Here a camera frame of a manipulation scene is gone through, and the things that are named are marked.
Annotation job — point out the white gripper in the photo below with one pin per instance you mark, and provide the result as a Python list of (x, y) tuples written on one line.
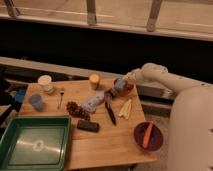
[(134, 77)]

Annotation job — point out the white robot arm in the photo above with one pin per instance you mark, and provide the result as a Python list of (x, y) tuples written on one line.
[(190, 145)]

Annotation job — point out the red bowl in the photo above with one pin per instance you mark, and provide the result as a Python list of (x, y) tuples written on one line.
[(127, 90)]

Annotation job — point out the purple bowl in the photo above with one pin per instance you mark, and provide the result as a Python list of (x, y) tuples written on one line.
[(156, 139)]

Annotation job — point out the yellow cup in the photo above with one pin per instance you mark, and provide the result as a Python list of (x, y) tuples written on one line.
[(94, 80)]

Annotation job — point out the orange carrot stick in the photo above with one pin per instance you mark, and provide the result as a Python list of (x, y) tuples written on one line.
[(147, 135)]

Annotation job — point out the blue grey cloth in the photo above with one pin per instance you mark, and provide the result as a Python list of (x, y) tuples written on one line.
[(91, 104)]

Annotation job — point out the black rectangular block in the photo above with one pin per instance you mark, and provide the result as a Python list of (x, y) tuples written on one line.
[(88, 126)]

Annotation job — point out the white cup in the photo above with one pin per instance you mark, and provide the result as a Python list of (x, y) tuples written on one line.
[(45, 81)]

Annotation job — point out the blue object at table edge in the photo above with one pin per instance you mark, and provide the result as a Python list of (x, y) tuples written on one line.
[(19, 96)]

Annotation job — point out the green plastic tray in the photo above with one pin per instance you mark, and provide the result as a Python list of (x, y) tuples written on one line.
[(35, 144)]

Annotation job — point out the black equipment at left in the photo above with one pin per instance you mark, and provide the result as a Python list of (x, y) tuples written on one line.
[(6, 100)]

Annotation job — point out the black handled brush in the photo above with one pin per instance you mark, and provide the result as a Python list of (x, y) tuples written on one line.
[(108, 95)]

